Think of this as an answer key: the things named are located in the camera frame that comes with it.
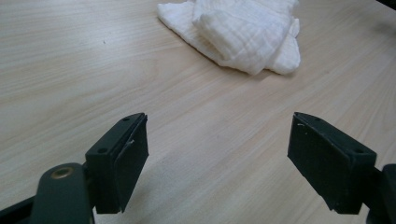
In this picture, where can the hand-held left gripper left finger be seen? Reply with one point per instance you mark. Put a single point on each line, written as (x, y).
(109, 174)

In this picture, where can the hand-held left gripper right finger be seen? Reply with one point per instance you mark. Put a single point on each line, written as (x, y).
(327, 161)

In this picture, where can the white fruit print cloth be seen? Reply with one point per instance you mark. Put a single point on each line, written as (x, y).
(243, 34)

